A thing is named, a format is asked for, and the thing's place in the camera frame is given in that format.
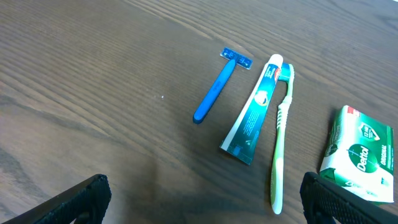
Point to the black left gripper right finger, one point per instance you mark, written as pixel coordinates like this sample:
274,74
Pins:
325,202

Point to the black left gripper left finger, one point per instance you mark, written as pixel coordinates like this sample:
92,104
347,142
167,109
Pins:
86,202

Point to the green white toothpaste tube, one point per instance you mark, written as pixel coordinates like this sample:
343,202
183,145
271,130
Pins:
242,138

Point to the green white toothbrush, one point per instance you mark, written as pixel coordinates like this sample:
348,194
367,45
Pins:
277,172

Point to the blue disposable razor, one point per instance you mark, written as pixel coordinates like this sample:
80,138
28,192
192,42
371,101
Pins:
234,58

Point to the green Dettol soap box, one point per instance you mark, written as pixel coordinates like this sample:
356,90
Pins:
359,156

